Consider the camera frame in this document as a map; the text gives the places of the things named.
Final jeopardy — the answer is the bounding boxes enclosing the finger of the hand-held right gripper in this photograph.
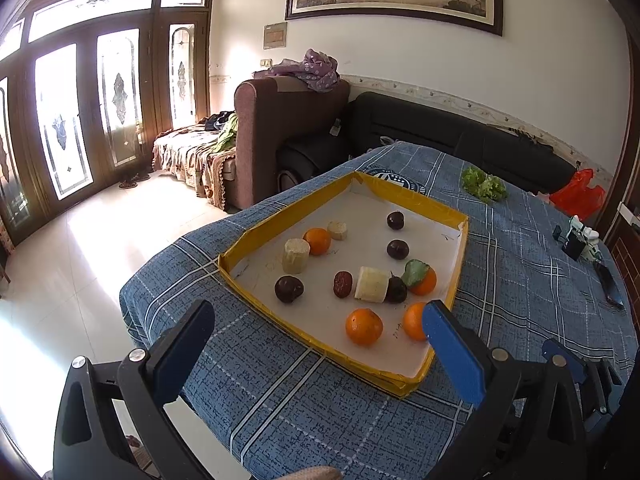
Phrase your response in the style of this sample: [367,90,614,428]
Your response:
[542,337,626,417]

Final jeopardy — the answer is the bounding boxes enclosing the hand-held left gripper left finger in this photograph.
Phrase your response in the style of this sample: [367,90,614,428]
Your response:
[52,299,217,480]

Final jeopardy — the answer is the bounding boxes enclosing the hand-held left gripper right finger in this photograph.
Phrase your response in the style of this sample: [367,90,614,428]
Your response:
[421,300,588,480]

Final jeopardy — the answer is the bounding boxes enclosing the orange mandarin with green leaf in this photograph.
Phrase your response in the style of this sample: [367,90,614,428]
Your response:
[401,259,438,297]

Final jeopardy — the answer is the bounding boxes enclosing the red date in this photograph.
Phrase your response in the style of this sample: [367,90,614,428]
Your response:
[333,271,355,299]

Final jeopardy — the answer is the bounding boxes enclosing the yellow cardboard tray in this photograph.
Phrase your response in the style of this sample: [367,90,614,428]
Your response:
[218,171,470,399]

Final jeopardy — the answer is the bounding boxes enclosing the dark flat phone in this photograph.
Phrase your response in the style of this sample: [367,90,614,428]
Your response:
[595,261,626,311]

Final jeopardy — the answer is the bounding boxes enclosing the blue plaid blanket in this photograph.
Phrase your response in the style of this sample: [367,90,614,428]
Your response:
[119,141,640,480]

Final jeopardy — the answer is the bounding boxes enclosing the black box device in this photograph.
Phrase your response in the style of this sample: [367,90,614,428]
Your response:
[561,232,586,262]

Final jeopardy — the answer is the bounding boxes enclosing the wooden cabinet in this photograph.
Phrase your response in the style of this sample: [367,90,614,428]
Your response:
[602,200,640,321]

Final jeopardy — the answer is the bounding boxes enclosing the white green package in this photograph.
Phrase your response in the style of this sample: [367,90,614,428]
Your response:
[567,215,603,263]

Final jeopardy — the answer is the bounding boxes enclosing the red plastic bag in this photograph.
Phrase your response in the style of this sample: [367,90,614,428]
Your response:
[549,168,606,221]

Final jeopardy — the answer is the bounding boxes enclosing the green lettuce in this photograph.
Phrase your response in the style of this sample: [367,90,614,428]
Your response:
[461,166,510,204]

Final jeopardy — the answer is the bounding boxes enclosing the pair of slippers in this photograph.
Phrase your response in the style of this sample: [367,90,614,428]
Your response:
[118,172,151,191]

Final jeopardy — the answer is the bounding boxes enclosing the sofa with patterned cover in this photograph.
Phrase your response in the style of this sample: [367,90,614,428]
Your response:
[151,122,240,211]

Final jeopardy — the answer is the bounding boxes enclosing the green cloth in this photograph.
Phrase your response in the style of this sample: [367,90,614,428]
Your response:
[216,115,240,153]

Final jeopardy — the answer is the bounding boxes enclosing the brown sofa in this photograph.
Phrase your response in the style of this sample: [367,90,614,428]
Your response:
[234,76,351,211]

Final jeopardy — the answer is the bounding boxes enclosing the dark clothes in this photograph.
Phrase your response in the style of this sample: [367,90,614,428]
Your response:
[197,111,236,133]

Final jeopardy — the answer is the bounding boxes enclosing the black sofa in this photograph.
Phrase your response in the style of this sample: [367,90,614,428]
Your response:
[276,91,578,196]

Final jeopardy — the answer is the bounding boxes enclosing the wooden glass door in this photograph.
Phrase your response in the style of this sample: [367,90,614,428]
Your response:
[0,0,217,248]

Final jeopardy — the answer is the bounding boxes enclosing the purple cloth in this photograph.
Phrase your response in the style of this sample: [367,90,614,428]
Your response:
[267,49,341,95]

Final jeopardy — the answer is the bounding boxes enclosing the beige wall panel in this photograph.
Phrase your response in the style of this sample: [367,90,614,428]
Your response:
[262,21,288,51]

